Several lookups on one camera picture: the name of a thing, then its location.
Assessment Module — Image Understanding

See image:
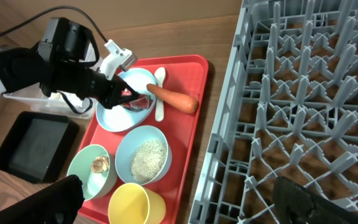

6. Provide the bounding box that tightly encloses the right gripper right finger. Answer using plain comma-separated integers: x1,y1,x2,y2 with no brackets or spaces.
273,176,358,224

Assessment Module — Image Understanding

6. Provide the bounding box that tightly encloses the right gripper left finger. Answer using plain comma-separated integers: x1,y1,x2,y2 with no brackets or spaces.
0,175,85,224

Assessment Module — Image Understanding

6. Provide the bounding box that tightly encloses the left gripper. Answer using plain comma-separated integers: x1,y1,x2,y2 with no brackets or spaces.
47,67,140,110

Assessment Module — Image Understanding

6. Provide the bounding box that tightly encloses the red snack wrapper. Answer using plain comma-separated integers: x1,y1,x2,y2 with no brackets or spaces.
121,94,152,112

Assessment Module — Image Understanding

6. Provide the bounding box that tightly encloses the mint green bowl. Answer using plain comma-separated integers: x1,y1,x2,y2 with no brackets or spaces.
67,144,117,201

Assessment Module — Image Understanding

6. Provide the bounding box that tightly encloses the brown food scrap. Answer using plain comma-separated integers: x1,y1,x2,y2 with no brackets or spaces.
90,156,110,174

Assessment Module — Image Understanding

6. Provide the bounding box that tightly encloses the light blue bowl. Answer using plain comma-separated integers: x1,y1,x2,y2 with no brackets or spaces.
115,125,172,185

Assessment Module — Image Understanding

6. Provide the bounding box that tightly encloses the orange carrot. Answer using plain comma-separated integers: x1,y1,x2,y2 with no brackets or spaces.
146,84,198,114

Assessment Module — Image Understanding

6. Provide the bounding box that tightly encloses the yellow plastic cup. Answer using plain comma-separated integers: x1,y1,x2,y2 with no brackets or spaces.
108,183,167,224

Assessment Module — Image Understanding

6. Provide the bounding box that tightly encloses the white rice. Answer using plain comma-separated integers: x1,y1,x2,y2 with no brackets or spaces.
131,139,167,184

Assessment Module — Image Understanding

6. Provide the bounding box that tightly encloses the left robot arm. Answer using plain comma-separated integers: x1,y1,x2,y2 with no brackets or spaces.
0,17,140,109

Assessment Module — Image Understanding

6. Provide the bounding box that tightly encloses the black waste tray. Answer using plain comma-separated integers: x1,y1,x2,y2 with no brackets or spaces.
0,111,80,184

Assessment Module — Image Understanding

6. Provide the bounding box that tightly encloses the grey dishwasher rack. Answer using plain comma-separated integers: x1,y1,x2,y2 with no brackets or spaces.
189,0,358,223

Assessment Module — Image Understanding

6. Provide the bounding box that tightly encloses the large light blue plate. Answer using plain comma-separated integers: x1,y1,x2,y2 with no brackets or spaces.
95,68,156,132

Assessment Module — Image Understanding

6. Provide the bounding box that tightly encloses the white plastic spoon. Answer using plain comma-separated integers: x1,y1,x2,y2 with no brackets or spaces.
154,67,166,122

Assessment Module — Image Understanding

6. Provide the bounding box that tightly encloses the red serving tray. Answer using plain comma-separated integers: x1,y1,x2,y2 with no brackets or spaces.
79,55,209,224

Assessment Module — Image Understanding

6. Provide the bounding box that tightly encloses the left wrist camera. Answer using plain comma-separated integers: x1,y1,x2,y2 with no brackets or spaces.
100,39,138,80

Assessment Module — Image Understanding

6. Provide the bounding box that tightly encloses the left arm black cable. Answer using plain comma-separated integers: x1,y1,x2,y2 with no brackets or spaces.
0,5,109,46

